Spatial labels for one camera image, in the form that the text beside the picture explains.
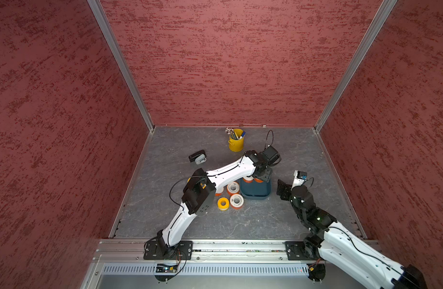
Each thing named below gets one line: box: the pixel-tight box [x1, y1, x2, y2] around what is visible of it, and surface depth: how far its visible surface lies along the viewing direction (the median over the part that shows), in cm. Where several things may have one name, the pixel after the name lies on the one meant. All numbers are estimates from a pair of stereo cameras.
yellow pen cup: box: [227, 136, 245, 153], surface depth 106 cm
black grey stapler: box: [188, 149, 208, 165], surface depth 104 cm
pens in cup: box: [225, 126, 247, 140], surface depth 105 cm
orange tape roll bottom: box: [229, 193, 244, 210], surface depth 88 cm
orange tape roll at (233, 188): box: [226, 181, 240, 196], surface depth 92 cm
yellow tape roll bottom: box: [217, 196, 230, 211], surface depth 87 cm
